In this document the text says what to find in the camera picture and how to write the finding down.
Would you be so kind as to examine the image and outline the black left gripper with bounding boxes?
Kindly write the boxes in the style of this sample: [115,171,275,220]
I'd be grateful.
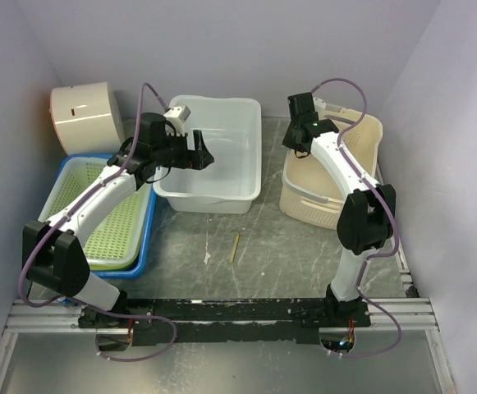
[154,128,216,171]

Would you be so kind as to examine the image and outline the large white plastic tub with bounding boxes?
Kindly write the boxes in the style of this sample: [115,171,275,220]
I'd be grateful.
[153,95,262,214]

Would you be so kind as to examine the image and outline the beige perforated laundry basket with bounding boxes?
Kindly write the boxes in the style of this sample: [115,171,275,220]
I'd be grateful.
[279,115,383,230]

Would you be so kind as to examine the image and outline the white perforated basket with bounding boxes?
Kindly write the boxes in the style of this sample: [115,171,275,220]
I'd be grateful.
[36,158,151,266]

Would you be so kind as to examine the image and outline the green plastic tray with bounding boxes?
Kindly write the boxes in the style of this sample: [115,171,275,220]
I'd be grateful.
[84,193,149,271]

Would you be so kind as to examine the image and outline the blue plastic tray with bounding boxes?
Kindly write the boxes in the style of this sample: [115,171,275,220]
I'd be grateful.
[55,153,158,280]

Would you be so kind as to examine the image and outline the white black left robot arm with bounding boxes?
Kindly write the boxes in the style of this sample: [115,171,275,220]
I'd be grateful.
[18,105,214,328]

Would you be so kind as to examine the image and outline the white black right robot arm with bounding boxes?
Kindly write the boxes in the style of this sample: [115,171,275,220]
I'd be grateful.
[282,92,396,327]

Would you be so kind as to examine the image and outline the cream cylindrical container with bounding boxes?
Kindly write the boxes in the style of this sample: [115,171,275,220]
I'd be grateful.
[49,82,124,156]

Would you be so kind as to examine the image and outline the small wooden stick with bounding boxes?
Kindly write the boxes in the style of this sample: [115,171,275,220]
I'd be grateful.
[229,232,241,264]

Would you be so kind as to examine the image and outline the black base bar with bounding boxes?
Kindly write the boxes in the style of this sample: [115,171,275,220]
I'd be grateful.
[77,297,373,348]

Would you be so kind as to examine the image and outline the small blue white bottle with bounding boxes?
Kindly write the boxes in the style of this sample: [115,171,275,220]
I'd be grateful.
[57,297,69,305]

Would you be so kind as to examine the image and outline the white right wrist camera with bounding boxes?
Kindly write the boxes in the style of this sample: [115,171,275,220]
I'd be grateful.
[313,97,327,112]

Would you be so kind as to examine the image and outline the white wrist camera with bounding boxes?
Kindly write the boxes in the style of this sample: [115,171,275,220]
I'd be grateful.
[313,97,327,112]
[164,105,191,136]

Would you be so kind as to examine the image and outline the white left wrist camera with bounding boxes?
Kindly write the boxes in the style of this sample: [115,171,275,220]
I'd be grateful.
[164,105,191,136]

